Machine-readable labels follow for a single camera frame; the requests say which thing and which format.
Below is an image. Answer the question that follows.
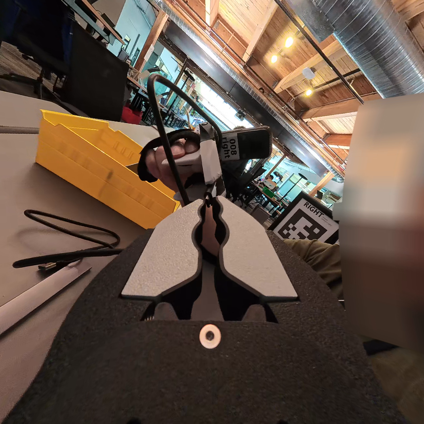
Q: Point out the black rectangular duct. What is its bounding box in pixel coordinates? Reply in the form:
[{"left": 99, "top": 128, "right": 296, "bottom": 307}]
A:
[{"left": 159, "top": 20, "right": 346, "bottom": 181}]

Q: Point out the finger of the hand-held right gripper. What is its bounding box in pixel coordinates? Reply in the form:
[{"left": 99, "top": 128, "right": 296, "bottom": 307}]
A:
[
  {"left": 200, "top": 141, "right": 223, "bottom": 186},
  {"left": 198, "top": 123, "right": 218, "bottom": 142}
]

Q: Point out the black hub cable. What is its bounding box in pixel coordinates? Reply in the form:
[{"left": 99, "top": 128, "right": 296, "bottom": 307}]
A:
[{"left": 147, "top": 74, "right": 223, "bottom": 207}]

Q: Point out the yellow plastic bin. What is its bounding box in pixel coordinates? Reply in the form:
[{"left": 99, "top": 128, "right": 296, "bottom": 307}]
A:
[{"left": 35, "top": 109, "right": 181, "bottom": 230}]

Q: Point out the spiral silver duct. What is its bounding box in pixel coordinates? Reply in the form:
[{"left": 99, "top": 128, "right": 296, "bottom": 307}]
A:
[{"left": 311, "top": 0, "right": 424, "bottom": 99}]

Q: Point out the blue black office chair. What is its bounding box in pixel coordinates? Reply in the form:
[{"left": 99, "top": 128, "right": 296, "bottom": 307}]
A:
[{"left": 0, "top": 0, "right": 72, "bottom": 100}]

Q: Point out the dark flat device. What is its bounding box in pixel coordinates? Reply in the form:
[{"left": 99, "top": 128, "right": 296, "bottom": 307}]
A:
[{"left": 0, "top": 265, "right": 92, "bottom": 336}]

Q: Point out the person's right hand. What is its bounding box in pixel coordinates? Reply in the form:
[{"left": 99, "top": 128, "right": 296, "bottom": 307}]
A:
[{"left": 147, "top": 140, "right": 208, "bottom": 201}]

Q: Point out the black framed marker sign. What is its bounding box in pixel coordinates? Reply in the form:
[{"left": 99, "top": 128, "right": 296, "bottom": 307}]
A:
[{"left": 267, "top": 190, "right": 340, "bottom": 244}]

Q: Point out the black usb cable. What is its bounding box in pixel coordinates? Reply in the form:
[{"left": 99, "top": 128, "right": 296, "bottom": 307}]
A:
[{"left": 13, "top": 209, "right": 124, "bottom": 273}]

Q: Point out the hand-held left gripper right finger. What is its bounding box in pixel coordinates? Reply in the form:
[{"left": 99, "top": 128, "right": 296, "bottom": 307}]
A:
[{"left": 214, "top": 195, "right": 299, "bottom": 302}]

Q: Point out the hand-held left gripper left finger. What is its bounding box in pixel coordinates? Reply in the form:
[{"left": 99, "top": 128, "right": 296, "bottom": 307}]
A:
[{"left": 121, "top": 199, "right": 205, "bottom": 301}]

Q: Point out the red bean bag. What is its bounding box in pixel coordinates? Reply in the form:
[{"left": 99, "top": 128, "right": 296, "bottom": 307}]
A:
[{"left": 121, "top": 105, "right": 144, "bottom": 124}]

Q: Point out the person's right forearm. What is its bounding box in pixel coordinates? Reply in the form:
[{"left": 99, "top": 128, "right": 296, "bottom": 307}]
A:
[{"left": 200, "top": 212, "right": 222, "bottom": 257}]

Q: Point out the wooden desk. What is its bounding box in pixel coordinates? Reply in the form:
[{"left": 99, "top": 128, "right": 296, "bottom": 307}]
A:
[{"left": 63, "top": 0, "right": 126, "bottom": 47}]

